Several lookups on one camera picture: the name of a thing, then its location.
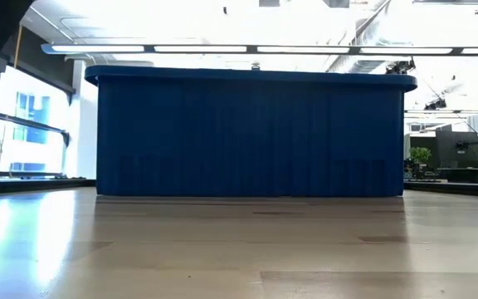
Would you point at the blue plastic bin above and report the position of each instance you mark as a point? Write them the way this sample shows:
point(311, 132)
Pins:
point(247, 133)

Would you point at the long ceiling light strip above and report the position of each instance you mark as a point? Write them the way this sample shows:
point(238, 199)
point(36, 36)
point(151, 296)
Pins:
point(206, 49)

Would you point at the black ceiling-mounted device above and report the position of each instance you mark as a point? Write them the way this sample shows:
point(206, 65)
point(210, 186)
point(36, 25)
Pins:
point(398, 67)

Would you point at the green potted plant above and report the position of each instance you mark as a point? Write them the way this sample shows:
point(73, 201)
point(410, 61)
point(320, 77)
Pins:
point(420, 154)

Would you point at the dark window header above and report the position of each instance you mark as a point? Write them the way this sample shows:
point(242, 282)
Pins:
point(40, 66)

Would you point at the black computer monitor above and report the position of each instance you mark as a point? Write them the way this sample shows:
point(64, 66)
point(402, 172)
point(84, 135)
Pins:
point(457, 149)

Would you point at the black table edge rail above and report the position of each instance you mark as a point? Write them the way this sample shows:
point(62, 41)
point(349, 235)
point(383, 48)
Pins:
point(35, 185)
point(455, 189)

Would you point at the dark window rail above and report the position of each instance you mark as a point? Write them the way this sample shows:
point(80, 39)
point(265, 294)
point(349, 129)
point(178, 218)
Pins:
point(27, 123)

